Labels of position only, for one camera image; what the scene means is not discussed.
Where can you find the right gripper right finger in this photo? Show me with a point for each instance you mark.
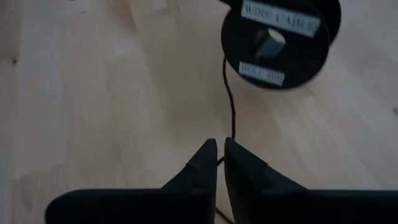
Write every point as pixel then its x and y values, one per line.
pixel 295 205

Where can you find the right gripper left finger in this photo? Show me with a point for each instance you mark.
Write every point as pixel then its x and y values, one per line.
pixel 155 205

